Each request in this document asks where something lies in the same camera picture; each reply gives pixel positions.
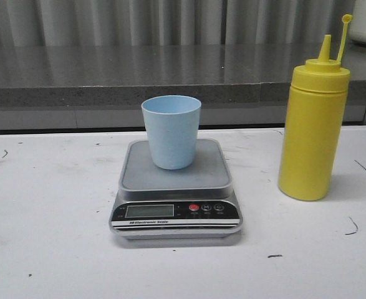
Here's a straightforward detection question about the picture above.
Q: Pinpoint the silver electronic kitchen scale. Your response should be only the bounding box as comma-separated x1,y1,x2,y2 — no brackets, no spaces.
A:
109,139,243,240

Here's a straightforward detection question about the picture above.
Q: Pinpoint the yellow squeeze bottle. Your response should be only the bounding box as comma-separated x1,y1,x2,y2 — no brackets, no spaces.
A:
278,14,353,201

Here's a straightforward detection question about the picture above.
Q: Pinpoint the light blue plastic cup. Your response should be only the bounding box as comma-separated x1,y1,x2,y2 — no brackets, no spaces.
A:
142,95,201,170

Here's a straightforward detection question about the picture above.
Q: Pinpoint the grey stone counter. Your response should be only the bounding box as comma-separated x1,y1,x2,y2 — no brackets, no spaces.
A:
0,43,366,130

